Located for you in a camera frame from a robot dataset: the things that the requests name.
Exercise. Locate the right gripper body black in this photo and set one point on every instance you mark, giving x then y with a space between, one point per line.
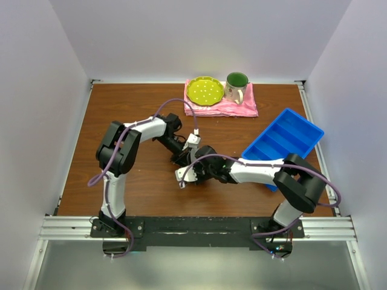
203 174

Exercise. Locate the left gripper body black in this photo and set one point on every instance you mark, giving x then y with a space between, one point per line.
175 147

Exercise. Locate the grey sock black stripes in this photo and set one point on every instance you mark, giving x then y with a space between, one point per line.
191 155

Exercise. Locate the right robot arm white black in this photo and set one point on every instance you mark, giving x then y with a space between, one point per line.
300 183

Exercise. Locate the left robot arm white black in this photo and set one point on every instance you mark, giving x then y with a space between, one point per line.
116 156

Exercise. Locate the pink folded cloth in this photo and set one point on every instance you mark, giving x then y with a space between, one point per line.
224 108

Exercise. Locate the yellow-green dotted plate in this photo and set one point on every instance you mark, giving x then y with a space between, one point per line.
205 91

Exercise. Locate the blue plastic divided bin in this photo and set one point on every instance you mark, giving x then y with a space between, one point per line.
288 133

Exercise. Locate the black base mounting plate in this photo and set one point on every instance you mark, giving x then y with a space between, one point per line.
254 233

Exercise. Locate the cream mug green inside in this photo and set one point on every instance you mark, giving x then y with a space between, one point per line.
235 87

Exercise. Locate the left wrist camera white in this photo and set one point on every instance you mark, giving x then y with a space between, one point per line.
193 142

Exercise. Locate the aluminium frame rail front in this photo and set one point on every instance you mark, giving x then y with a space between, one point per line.
68 257

